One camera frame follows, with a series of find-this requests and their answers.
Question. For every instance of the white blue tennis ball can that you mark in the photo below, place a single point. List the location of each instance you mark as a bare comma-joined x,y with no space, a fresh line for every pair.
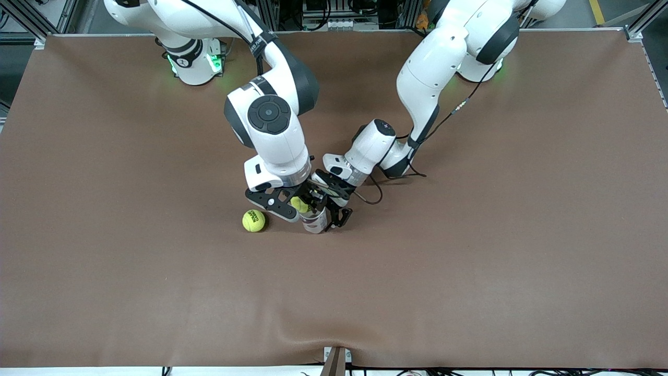
314,224

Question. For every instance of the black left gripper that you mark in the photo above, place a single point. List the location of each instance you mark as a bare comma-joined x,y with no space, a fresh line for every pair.
337,189

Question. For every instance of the yellow tennis ball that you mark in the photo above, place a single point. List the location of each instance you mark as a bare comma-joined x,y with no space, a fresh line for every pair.
253,221
298,205

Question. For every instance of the brown table mat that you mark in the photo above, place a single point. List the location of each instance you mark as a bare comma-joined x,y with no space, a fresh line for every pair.
334,292

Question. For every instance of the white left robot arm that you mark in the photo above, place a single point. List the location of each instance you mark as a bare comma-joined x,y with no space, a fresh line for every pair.
433,68

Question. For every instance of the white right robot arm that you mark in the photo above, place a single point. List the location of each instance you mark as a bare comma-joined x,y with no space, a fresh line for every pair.
276,146

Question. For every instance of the aluminium frame profile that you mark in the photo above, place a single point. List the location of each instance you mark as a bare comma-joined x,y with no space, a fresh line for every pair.
31,23
639,28

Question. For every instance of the long white power strip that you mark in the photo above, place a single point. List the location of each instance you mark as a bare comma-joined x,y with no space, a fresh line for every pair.
344,24

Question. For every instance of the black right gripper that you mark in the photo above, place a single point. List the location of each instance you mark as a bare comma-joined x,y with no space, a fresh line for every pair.
306,194

